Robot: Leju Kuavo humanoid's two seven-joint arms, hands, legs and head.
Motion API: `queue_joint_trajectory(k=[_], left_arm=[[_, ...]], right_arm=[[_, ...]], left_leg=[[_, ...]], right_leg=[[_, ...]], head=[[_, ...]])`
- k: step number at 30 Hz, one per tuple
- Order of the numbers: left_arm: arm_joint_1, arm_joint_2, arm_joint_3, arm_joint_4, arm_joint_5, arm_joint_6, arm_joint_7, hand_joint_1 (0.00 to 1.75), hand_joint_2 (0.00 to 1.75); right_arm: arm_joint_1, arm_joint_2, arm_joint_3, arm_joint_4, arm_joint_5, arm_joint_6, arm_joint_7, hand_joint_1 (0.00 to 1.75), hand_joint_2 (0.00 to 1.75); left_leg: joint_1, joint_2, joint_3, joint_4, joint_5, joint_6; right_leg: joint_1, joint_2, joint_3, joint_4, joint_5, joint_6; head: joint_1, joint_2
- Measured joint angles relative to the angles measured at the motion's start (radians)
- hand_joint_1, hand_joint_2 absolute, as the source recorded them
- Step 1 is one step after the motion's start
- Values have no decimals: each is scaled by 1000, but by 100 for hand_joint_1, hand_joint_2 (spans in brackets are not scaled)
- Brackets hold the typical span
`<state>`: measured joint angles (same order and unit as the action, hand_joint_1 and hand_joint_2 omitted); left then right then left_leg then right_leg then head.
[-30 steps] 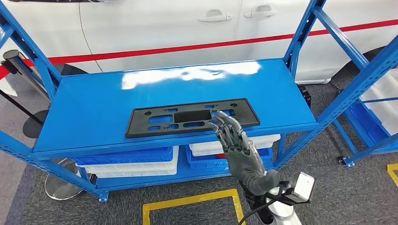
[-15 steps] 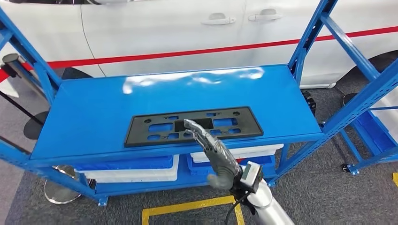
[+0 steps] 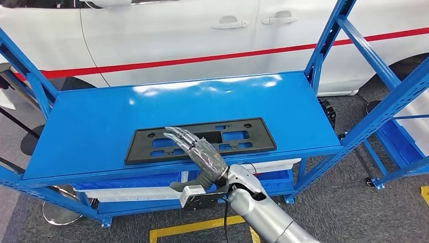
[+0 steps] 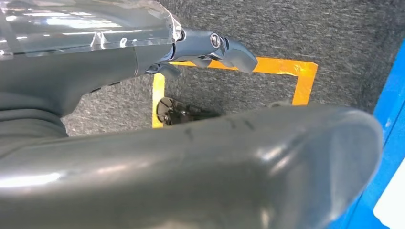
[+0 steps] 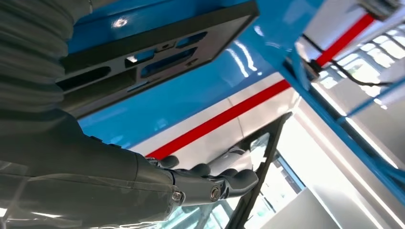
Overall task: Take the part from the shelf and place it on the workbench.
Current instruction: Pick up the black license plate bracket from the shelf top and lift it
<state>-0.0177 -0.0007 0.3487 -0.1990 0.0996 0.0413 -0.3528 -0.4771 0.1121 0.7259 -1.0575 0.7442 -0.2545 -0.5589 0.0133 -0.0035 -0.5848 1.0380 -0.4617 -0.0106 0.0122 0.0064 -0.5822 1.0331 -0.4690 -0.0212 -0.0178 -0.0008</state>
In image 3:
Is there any chrome stanchion post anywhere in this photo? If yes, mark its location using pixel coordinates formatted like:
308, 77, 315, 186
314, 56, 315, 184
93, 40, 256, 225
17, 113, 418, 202
0, 156, 84, 226
0, 62, 12, 90

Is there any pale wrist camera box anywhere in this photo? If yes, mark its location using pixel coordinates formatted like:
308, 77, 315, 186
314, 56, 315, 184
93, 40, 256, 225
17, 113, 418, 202
179, 185, 207, 209

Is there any thin black pole stand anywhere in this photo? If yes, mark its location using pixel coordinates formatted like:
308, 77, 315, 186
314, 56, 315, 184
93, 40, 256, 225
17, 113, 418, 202
0, 107, 46, 155

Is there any blue plastic crate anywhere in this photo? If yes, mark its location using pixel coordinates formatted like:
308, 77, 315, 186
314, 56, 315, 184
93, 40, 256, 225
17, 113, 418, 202
72, 173, 182, 191
377, 120, 429, 165
254, 169, 295, 197

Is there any red barrier belt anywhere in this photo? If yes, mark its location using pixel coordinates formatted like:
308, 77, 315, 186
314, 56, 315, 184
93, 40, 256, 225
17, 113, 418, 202
13, 27, 429, 81

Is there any black plastic bracket part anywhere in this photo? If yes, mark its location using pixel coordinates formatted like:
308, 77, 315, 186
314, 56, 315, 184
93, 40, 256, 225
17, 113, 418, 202
124, 117, 278, 166

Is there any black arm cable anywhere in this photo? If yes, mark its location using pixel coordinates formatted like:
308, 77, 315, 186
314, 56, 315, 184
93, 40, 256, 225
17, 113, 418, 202
222, 196, 232, 243

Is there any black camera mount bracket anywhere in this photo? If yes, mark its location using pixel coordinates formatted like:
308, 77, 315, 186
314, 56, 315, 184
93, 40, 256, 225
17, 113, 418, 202
182, 191, 229, 211

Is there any blue metal shelf rack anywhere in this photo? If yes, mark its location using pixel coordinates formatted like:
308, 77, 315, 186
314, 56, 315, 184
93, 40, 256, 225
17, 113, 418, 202
0, 0, 429, 229
363, 114, 429, 191

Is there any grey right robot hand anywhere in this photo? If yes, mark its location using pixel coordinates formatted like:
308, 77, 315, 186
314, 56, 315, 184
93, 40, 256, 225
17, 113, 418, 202
163, 126, 229, 192

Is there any white car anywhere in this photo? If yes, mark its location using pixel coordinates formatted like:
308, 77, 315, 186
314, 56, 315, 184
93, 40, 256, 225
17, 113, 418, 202
0, 0, 429, 98

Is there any white car door handle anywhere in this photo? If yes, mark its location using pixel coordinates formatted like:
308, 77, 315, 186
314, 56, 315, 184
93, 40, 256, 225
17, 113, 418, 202
261, 11, 299, 25
211, 16, 249, 30

